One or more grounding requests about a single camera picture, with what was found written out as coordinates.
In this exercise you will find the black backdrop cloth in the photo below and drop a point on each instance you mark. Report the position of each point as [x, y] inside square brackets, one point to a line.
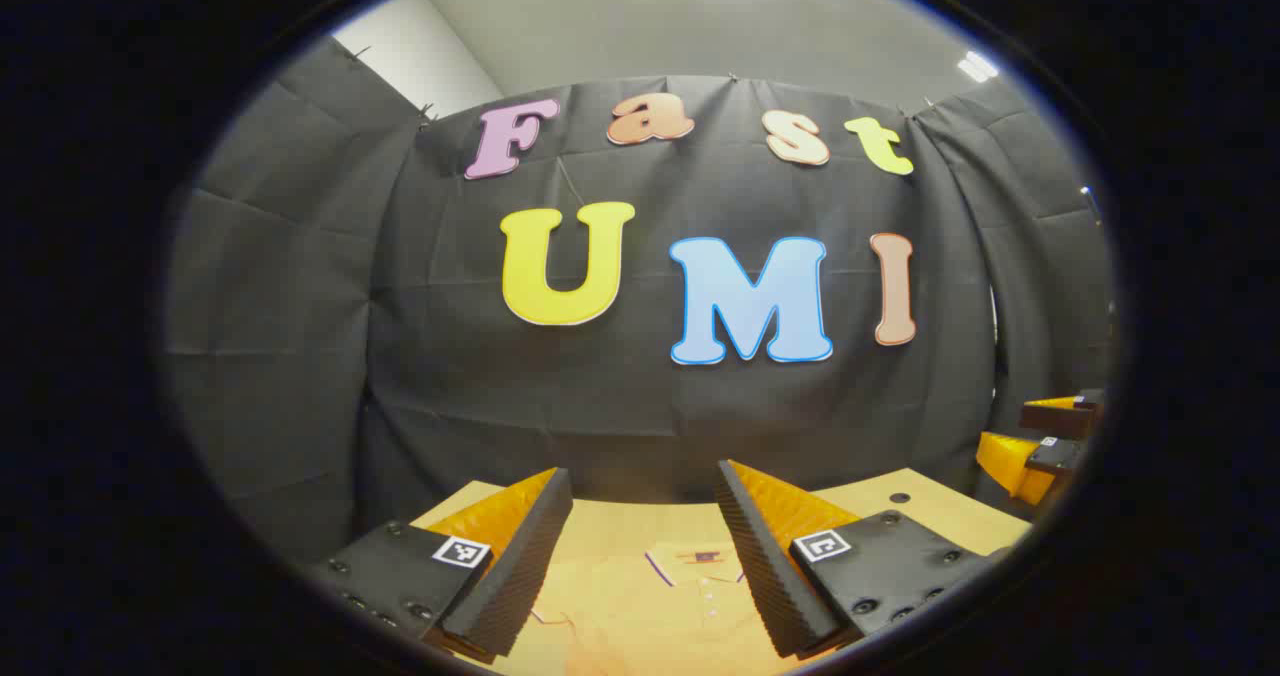
[450, 386]

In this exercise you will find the small ceiling light panel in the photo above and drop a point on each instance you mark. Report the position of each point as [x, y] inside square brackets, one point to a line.
[978, 66]

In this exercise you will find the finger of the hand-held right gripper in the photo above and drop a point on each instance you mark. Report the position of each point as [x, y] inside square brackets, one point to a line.
[1060, 418]
[1060, 454]

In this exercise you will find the orange polo T-shirt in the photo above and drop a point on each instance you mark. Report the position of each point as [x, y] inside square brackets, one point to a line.
[690, 616]

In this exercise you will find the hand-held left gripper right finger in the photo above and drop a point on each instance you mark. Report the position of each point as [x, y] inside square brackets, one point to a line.
[760, 566]

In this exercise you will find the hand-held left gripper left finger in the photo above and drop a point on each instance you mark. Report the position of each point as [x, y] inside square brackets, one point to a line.
[525, 556]

